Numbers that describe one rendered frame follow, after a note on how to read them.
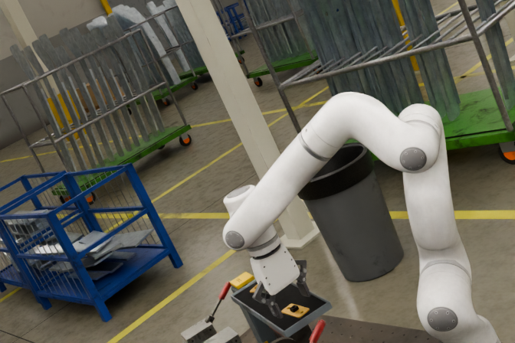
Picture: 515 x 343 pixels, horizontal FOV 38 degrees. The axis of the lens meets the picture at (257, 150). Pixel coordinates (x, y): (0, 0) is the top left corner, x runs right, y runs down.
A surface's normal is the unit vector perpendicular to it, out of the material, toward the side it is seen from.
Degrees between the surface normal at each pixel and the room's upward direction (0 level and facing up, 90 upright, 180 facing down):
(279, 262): 91
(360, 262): 93
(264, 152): 90
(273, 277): 92
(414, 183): 43
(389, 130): 50
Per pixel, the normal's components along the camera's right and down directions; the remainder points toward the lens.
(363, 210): 0.35, 0.13
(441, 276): -0.25, -0.89
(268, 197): 0.17, -0.22
